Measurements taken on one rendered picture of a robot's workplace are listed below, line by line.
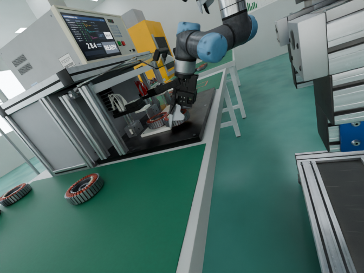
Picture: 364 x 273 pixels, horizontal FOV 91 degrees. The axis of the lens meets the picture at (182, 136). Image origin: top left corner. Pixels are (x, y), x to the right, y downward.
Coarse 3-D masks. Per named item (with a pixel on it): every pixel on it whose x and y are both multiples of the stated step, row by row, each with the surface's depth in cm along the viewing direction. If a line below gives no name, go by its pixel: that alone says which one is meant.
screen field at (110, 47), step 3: (102, 42) 79; (105, 42) 80; (108, 42) 82; (111, 42) 84; (114, 42) 87; (105, 45) 80; (108, 45) 82; (111, 45) 84; (114, 45) 86; (105, 48) 79; (108, 48) 82; (111, 48) 83; (114, 48) 86; (117, 48) 87; (108, 51) 81; (111, 51) 83; (114, 51) 85; (117, 51) 87
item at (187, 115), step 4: (184, 108) 76; (184, 112) 71; (188, 112) 74; (168, 116) 76; (188, 116) 73; (164, 120) 73; (168, 120) 71; (180, 120) 70; (184, 120) 71; (168, 124) 72; (176, 124) 70
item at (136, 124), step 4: (136, 120) 89; (132, 124) 85; (136, 124) 87; (140, 124) 89; (124, 128) 85; (128, 128) 84; (132, 128) 84; (136, 128) 86; (140, 128) 89; (128, 132) 85; (136, 132) 85; (128, 136) 86; (132, 136) 86
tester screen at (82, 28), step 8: (64, 16) 64; (72, 16) 67; (72, 24) 66; (80, 24) 69; (88, 24) 73; (96, 24) 78; (104, 24) 83; (72, 32) 65; (80, 32) 68; (88, 32) 72; (80, 40) 68; (88, 40) 71; (96, 40) 76; (104, 40) 80; (112, 40) 85; (104, 48) 79; (88, 56) 69; (96, 56) 73
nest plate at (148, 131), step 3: (162, 126) 78; (165, 126) 77; (147, 129) 83; (150, 129) 81; (153, 129) 79; (156, 129) 78; (159, 129) 76; (162, 129) 75; (165, 129) 75; (168, 129) 75; (144, 132) 81; (147, 132) 79; (150, 132) 78; (153, 132) 77; (156, 132) 77; (159, 132) 76; (141, 135) 80; (144, 135) 79; (147, 135) 79
